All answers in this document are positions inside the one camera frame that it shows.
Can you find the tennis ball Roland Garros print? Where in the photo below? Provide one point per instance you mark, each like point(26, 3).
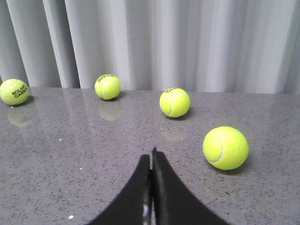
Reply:
point(14, 92)

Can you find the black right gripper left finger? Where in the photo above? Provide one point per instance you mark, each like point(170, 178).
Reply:
point(132, 205)

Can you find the tennis ball far right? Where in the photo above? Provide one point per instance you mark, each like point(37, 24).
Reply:
point(225, 148)

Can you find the middle tennis ball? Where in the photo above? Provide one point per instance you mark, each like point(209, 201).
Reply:
point(107, 86)

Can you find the grey pleated curtain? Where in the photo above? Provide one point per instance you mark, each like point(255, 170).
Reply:
point(250, 46)

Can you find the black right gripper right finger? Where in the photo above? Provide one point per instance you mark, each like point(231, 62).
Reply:
point(174, 204)

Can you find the tennis ball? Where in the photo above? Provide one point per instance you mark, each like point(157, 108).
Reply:
point(225, 148)
point(107, 86)
point(174, 102)

